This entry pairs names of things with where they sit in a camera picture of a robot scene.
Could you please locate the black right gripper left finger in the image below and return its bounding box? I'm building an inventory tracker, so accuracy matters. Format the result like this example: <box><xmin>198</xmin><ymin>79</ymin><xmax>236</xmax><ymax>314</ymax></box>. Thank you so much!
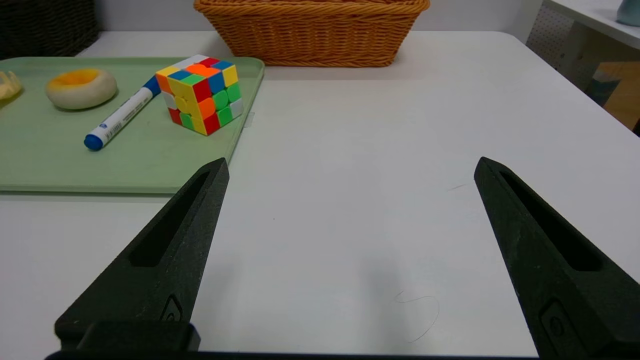
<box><xmin>54</xmin><ymin>157</ymin><xmax>230</xmax><ymax>352</ymax></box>

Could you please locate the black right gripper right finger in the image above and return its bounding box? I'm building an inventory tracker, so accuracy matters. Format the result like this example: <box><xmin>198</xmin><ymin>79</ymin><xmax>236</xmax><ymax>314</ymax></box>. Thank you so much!
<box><xmin>473</xmin><ymin>156</ymin><xmax>640</xmax><ymax>359</ymax></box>

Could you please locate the white marker with blue cap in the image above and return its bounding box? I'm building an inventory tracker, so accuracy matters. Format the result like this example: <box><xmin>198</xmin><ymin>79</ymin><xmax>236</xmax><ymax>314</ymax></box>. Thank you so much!
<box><xmin>83</xmin><ymin>76</ymin><xmax>162</xmax><ymax>152</ymax></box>

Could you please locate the multicoloured puzzle cube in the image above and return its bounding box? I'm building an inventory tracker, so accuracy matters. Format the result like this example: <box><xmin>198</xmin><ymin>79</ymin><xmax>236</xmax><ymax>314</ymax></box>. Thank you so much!
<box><xmin>155</xmin><ymin>54</ymin><xmax>244</xmax><ymax>136</ymax></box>

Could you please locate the cream bun with yellow centre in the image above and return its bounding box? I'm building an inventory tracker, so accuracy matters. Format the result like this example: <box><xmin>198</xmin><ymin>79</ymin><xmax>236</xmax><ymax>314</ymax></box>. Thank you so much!
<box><xmin>45</xmin><ymin>68</ymin><xmax>118</xmax><ymax>111</ymax></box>

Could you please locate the dark brown wicker basket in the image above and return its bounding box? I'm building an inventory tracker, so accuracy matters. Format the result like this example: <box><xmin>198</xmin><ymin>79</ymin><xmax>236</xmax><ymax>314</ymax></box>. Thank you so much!
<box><xmin>0</xmin><ymin>0</ymin><xmax>100</xmax><ymax>60</ymax></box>

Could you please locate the orange wicker basket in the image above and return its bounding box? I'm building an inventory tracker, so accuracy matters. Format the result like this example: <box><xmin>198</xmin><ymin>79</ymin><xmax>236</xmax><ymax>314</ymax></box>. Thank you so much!
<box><xmin>193</xmin><ymin>0</ymin><xmax>431</xmax><ymax>68</ymax></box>

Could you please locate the pale green plastic tray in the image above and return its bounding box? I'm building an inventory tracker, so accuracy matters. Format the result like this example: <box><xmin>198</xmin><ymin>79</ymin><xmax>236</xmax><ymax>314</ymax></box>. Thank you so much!
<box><xmin>0</xmin><ymin>56</ymin><xmax>266</xmax><ymax>195</ymax></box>

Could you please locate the white side table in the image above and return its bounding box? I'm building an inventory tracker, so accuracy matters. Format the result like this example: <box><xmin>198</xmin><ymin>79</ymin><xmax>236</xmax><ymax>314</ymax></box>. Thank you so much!
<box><xmin>525</xmin><ymin>0</ymin><xmax>640</xmax><ymax>91</ymax></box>

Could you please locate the pale teal container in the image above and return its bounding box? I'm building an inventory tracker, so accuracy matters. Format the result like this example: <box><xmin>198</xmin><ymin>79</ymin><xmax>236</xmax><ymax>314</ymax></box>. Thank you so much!
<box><xmin>616</xmin><ymin>0</ymin><xmax>640</xmax><ymax>27</ymax></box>

